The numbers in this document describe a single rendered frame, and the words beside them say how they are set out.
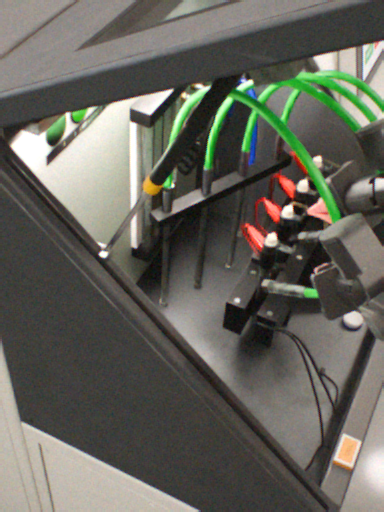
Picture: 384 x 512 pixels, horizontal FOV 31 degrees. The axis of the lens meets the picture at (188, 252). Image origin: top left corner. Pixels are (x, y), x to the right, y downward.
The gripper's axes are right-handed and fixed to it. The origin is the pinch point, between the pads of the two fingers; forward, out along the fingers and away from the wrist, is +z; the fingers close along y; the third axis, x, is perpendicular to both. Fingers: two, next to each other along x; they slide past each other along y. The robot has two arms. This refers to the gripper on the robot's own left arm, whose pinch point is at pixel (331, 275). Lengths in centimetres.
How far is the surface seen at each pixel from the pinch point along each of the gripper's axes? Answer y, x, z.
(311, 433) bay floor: 6.9, 31.8, 23.1
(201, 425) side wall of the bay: 25.3, 12.8, 0.3
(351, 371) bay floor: -6.6, 28.0, 32.2
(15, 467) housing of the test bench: 64, 25, 51
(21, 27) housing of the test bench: 27, -47, 0
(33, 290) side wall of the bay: 39.6, -14.1, 2.4
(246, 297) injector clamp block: 7.9, 5.3, 29.0
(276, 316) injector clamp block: 4.7, 9.7, 25.2
